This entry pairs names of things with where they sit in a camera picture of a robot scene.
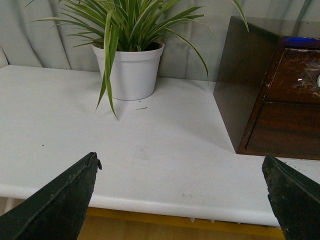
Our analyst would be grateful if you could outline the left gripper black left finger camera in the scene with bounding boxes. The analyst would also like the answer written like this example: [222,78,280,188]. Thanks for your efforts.
[0,152,102,240]

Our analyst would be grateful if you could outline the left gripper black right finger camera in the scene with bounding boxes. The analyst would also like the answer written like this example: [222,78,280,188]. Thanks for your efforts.
[262,155,320,240]

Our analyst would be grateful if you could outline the wooden drawer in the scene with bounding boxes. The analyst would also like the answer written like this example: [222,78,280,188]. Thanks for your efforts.
[245,102,320,160]
[265,48,320,104]

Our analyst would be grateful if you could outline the dark wooden drawer cabinet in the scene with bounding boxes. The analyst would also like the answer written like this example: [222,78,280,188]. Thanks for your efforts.
[213,16,320,155]

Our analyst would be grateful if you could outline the white plastic flower pot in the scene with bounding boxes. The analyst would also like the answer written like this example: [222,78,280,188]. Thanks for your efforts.
[91,41,165,101]

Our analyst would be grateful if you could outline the grey curtain backdrop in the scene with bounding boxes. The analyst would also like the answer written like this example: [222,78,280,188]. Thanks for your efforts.
[0,0,320,81]

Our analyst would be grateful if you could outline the green striped spider plant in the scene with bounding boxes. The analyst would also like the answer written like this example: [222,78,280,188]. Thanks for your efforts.
[24,0,250,120]

